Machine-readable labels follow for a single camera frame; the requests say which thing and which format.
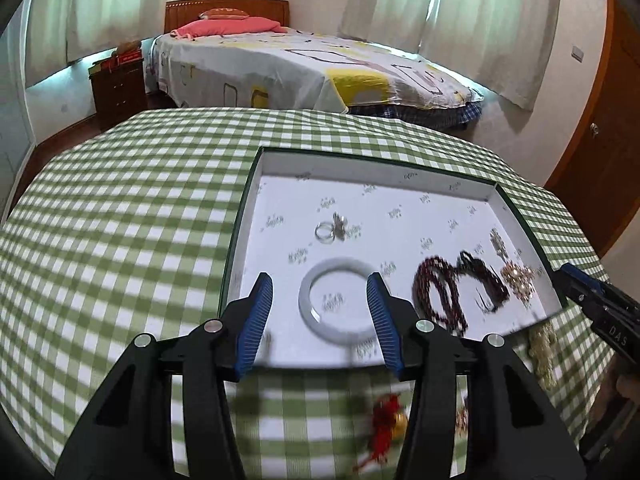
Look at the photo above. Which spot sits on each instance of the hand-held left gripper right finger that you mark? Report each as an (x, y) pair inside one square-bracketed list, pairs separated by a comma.
[(385, 325)]

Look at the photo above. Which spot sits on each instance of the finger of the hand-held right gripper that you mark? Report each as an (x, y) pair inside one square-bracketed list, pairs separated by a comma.
[(582, 287)]

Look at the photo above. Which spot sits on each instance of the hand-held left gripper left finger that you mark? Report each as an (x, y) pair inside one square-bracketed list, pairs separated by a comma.
[(255, 320)]

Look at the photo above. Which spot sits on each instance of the white jade bangle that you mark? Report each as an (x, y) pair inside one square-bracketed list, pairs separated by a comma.
[(312, 310)]

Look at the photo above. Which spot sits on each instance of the dark green shallow box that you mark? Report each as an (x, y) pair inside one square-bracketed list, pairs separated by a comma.
[(400, 220)]

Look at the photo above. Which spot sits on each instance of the person's right hand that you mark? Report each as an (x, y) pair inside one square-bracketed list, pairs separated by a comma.
[(625, 385)]

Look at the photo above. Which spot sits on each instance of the red knot gold charm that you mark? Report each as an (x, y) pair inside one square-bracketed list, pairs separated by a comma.
[(387, 415)]

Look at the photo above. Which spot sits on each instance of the brown wooden door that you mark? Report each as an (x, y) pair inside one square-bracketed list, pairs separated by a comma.
[(605, 150)]

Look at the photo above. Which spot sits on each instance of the metal door knob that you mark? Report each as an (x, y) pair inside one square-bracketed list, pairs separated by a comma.
[(594, 128)]

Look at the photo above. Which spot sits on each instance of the green checked tablecloth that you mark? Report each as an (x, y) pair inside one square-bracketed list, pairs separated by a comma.
[(125, 210)]

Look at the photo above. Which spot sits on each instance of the blue checked bed sheet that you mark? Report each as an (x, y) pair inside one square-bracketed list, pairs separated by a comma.
[(430, 115)]

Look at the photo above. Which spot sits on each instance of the patterned white bedspread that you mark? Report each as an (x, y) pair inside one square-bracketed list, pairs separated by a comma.
[(280, 70)]

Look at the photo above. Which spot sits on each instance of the dark wooden nightstand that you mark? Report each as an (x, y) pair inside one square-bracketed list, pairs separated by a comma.
[(117, 97)]

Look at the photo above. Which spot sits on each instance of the red box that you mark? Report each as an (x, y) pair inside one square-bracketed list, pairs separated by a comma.
[(128, 59)]

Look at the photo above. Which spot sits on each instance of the pink pillow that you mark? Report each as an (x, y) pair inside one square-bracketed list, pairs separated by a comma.
[(225, 26)]

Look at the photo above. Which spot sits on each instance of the frosted glass wardrobe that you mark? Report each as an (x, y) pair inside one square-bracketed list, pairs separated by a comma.
[(12, 150)]

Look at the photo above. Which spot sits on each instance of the brown object on nightstand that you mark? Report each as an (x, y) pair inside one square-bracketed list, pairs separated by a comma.
[(128, 48)]

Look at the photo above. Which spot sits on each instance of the orange cushion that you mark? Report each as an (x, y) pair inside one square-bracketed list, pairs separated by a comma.
[(222, 13)]

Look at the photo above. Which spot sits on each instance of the wooden bed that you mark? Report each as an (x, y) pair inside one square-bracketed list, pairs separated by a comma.
[(225, 7)]

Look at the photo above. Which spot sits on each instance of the wall light switch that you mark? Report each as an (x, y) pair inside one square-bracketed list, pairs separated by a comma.
[(578, 53)]

